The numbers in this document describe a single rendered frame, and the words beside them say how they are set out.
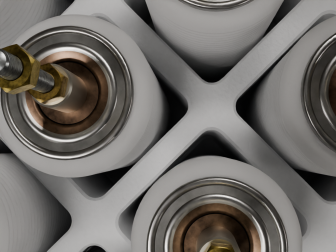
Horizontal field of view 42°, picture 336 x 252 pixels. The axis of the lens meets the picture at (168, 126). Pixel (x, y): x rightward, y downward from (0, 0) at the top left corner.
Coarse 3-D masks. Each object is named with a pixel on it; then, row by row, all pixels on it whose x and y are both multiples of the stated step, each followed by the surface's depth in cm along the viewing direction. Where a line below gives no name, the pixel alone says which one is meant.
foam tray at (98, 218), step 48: (96, 0) 32; (144, 0) 38; (288, 0) 36; (144, 48) 32; (288, 48) 33; (192, 96) 31; (240, 96) 36; (0, 144) 39; (192, 144) 38; (240, 144) 31; (96, 192) 34; (144, 192) 41; (288, 192) 31; (96, 240) 31
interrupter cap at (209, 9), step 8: (184, 0) 24; (192, 0) 24; (200, 0) 24; (208, 0) 24; (216, 0) 24; (224, 0) 24; (232, 0) 24; (240, 0) 24; (248, 0) 24; (200, 8) 24; (208, 8) 24; (216, 8) 24; (224, 8) 24; (232, 8) 24
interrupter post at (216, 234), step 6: (210, 228) 23; (216, 228) 23; (222, 228) 23; (204, 234) 22; (210, 234) 22; (216, 234) 21; (222, 234) 22; (228, 234) 22; (198, 240) 23; (204, 240) 21; (210, 240) 21; (216, 240) 21; (222, 240) 21; (228, 240) 21; (234, 240) 22; (198, 246) 21; (204, 246) 21; (234, 246) 21
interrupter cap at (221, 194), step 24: (192, 192) 24; (216, 192) 24; (240, 192) 24; (168, 216) 24; (192, 216) 24; (216, 216) 24; (240, 216) 24; (264, 216) 23; (168, 240) 24; (192, 240) 24; (240, 240) 24; (264, 240) 23
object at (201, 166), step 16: (192, 160) 25; (208, 160) 25; (224, 160) 25; (176, 176) 24; (192, 176) 24; (208, 176) 24; (224, 176) 24; (240, 176) 24; (256, 176) 24; (160, 192) 24; (272, 192) 24; (144, 208) 24; (288, 208) 24; (144, 224) 24; (288, 224) 24; (144, 240) 24; (288, 240) 24
